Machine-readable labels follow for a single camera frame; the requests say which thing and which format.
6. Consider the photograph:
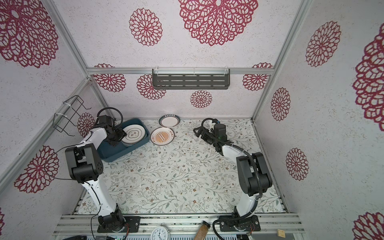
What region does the grey metal wall shelf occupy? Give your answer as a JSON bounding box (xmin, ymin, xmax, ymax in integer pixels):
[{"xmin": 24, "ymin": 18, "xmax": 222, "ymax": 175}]
[{"xmin": 152, "ymin": 69, "xmax": 231, "ymax": 90}]

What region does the brown spice bottle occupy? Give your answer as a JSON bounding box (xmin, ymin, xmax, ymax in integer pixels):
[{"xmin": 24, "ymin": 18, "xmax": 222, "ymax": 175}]
[{"xmin": 193, "ymin": 221, "xmax": 211, "ymax": 240}]

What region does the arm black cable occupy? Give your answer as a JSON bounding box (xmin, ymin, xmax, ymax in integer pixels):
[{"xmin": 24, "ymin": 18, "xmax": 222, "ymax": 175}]
[
  {"xmin": 200, "ymin": 117, "xmax": 264, "ymax": 240},
  {"xmin": 43, "ymin": 107, "xmax": 124, "ymax": 240}
]

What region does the small wooden block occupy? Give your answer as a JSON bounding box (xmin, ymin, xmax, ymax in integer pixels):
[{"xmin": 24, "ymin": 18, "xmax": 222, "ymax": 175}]
[{"xmin": 277, "ymin": 230, "xmax": 286, "ymax": 238}]

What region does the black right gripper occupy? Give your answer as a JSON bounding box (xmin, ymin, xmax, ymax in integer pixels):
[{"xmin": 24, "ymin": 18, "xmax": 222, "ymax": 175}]
[{"xmin": 194, "ymin": 126, "xmax": 219, "ymax": 146}]

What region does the teal plastic bin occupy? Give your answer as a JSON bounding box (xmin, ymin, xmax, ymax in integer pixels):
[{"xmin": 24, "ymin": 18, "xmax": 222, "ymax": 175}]
[{"xmin": 97, "ymin": 118, "xmax": 150, "ymax": 163}]

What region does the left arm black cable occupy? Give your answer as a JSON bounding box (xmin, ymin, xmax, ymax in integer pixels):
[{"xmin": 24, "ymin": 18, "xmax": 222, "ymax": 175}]
[{"xmin": 43, "ymin": 107, "xmax": 124, "ymax": 240}]

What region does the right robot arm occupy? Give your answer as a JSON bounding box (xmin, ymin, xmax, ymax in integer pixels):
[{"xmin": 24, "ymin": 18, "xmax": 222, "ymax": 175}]
[{"xmin": 193, "ymin": 119, "xmax": 273, "ymax": 228}]

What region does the small red-ring green plate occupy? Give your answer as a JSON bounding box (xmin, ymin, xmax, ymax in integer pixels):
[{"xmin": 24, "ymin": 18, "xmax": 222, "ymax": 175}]
[{"xmin": 158, "ymin": 114, "xmax": 181, "ymax": 128}]

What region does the sunburst plate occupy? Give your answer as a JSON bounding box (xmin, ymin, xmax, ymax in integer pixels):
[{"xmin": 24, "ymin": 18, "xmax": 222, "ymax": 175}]
[{"xmin": 150, "ymin": 127, "xmax": 175, "ymax": 146}]

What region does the small clover plate green rim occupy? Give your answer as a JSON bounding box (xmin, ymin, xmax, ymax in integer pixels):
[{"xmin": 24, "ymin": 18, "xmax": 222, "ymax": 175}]
[{"xmin": 122, "ymin": 125, "xmax": 146, "ymax": 146}]

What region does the black wire wall rack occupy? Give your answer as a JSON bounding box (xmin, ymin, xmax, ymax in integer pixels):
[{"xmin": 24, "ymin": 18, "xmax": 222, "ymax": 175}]
[{"xmin": 52, "ymin": 95, "xmax": 91, "ymax": 137}]

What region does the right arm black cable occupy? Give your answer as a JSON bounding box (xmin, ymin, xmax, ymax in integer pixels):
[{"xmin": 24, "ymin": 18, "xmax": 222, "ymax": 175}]
[{"xmin": 200, "ymin": 117, "xmax": 264, "ymax": 240}]

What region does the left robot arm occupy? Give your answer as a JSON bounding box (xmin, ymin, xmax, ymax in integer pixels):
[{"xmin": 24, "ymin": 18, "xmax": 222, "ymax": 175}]
[{"xmin": 65, "ymin": 115, "xmax": 126, "ymax": 233}]

